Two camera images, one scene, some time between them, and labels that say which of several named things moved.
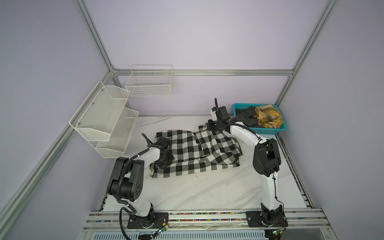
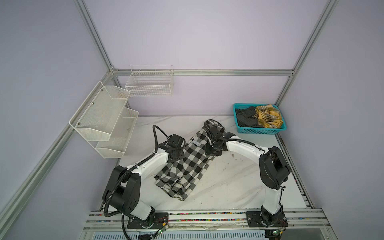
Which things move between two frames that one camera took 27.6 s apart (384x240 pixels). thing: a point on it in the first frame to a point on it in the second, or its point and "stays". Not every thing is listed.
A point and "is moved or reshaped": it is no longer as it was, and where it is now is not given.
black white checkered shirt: [197, 151] is moved or reshaped
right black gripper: [209, 126] to [208, 152]
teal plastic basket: [261, 130] stays
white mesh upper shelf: [96, 119] stays
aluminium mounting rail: [295, 220] stays
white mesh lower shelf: [115, 147] stays
